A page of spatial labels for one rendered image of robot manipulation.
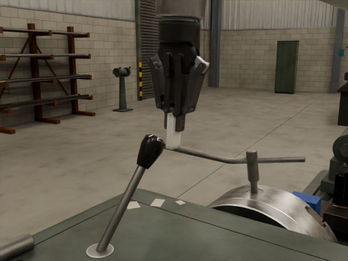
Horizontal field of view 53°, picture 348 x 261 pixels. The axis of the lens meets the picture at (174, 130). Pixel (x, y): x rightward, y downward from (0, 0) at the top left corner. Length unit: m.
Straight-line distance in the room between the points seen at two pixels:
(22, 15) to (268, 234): 8.05
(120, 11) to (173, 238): 10.37
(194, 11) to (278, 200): 0.38
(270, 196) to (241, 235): 0.20
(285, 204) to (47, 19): 8.31
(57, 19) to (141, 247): 8.59
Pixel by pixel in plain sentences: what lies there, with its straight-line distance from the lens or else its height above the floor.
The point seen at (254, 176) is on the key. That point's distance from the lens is 0.72.
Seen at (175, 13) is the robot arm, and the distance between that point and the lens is 0.62.
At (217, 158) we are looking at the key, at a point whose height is 1.30.
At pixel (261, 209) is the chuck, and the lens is 0.67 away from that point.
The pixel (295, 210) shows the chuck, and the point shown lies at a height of 1.22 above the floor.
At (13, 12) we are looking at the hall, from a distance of 8.27.
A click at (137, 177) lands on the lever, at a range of 0.48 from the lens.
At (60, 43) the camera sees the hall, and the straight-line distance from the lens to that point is 9.00.
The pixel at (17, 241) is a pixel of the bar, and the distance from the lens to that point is 0.51.
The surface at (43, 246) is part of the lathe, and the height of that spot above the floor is 1.25.
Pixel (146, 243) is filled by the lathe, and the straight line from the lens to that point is 0.51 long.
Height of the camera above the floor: 1.51
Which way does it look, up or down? 13 degrees down
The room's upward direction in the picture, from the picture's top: straight up
